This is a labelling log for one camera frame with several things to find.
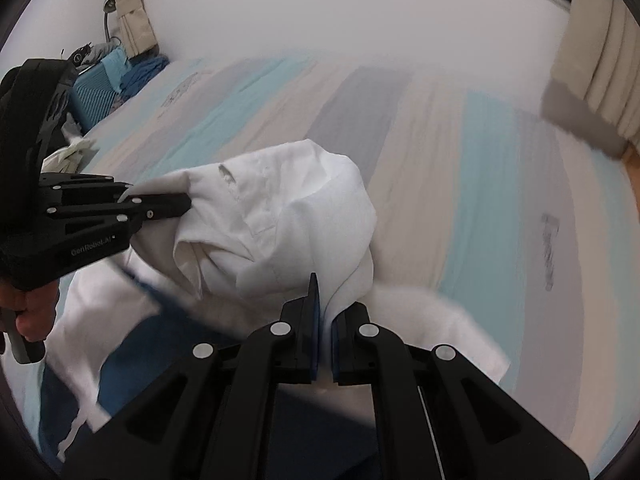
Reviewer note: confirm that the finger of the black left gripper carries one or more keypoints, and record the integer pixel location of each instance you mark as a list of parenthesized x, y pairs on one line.
[(154, 207)]

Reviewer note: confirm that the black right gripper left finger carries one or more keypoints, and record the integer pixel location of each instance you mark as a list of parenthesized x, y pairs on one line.
[(209, 417)]

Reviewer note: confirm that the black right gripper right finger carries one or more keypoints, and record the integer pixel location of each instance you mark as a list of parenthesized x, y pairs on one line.
[(438, 416)]

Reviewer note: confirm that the blue and white hooded jacket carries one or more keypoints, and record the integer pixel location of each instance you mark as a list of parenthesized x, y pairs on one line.
[(260, 226)]

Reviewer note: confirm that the person's left hand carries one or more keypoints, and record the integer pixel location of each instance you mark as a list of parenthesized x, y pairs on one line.
[(34, 311)]

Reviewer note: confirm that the beige crumpled garment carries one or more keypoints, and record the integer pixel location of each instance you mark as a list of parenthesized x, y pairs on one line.
[(66, 160)]

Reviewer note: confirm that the teal hard suitcase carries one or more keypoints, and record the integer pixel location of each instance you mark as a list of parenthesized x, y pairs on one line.
[(96, 89)]

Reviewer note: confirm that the dark blue folded garment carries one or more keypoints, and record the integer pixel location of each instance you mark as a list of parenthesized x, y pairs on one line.
[(140, 75)]

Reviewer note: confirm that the grey cloth on suitcase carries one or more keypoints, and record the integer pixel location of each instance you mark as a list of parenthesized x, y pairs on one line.
[(89, 54)]

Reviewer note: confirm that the blue desk lamp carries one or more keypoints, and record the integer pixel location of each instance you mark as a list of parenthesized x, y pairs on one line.
[(109, 7)]

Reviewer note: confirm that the striped pastel bed sheet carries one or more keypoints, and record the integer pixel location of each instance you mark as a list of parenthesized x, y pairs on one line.
[(531, 231)]

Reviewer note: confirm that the beige curtain left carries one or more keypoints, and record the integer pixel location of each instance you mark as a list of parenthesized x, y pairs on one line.
[(136, 31)]

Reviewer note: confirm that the beige curtain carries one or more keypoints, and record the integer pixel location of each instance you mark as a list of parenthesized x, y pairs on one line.
[(136, 31), (593, 91)]

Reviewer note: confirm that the beige curtain right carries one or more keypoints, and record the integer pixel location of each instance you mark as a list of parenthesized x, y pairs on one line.
[(593, 91)]

